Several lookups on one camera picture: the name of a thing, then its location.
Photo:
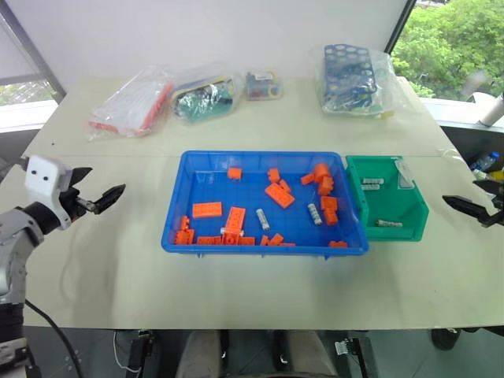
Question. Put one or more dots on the black caster wheel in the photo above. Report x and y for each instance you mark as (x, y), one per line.
(445, 339)

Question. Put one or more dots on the metal table bracket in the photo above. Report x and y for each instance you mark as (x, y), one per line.
(342, 348)

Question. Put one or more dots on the small orange block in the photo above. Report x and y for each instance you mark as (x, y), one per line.
(307, 178)
(338, 244)
(230, 238)
(285, 186)
(265, 241)
(246, 241)
(287, 244)
(184, 223)
(235, 173)
(273, 175)
(277, 238)

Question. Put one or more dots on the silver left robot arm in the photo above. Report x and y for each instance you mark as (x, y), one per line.
(15, 232)

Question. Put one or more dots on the white cylinder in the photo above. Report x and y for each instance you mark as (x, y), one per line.
(493, 110)

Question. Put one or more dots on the clear bag with green parts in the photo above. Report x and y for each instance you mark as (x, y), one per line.
(204, 100)

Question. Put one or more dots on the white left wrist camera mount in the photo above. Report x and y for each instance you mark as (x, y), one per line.
(43, 175)

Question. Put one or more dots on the orange plastic plate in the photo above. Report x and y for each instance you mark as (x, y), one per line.
(279, 195)

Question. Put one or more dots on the long flat orange block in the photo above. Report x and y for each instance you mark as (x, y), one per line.
(235, 218)
(206, 210)

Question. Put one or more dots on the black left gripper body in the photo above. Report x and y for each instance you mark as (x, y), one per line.
(75, 202)

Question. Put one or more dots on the small clear bag colourful parts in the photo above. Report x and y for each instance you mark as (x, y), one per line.
(264, 86)

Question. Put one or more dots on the dark window frame post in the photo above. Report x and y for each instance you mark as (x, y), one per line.
(401, 25)

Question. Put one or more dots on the blue plastic tray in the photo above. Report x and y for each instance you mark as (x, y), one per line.
(244, 193)

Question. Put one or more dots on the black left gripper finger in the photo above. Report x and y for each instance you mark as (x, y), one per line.
(110, 197)
(81, 174)

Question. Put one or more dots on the green plastic bin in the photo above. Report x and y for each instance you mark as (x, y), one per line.
(390, 204)

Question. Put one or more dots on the clear label card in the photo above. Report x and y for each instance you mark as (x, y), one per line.
(405, 175)

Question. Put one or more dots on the clear bag with blue rack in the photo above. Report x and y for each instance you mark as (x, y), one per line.
(352, 82)

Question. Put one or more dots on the clear water bottle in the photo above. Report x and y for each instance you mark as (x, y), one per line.
(486, 160)

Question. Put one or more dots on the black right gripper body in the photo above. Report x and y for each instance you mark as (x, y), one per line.
(497, 208)

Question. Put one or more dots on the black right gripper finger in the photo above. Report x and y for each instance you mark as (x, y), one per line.
(466, 206)
(492, 186)

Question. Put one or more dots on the clear bag with red parts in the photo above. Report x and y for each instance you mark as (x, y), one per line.
(130, 106)

